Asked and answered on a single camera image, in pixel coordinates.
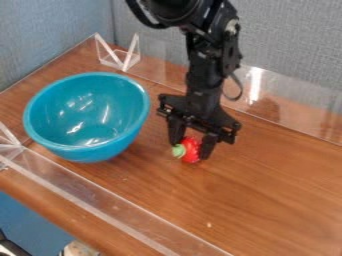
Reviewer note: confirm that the clear acrylic front barrier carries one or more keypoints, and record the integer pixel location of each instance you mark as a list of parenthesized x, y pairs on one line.
[(146, 227)]

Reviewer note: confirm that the dark object bottom left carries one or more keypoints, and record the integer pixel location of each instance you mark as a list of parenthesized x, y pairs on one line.
[(9, 248)]

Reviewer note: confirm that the pale object under table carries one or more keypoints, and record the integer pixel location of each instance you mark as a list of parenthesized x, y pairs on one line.
[(76, 248)]

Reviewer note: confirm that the blue plastic bowl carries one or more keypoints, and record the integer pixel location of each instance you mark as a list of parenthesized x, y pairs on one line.
[(87, 116)]

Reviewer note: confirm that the red toy strawberry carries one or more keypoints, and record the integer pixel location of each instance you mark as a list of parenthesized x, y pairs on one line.
[(186, 150)]

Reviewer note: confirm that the clear acrylic barrier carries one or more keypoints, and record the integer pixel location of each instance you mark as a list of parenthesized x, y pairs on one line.
[(146, 227), (293, 103)]

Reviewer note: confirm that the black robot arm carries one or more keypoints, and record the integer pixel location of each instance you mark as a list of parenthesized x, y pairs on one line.
[(210, 25)]

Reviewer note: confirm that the clear acrylic back barrier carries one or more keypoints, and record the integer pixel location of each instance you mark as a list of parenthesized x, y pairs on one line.
[(293, 103)]

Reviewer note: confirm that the clear acrylic corner bracket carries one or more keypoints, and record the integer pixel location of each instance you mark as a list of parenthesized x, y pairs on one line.
[(119, 59)]

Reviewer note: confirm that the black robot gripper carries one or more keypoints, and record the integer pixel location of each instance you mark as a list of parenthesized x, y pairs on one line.
[(198, 110)]

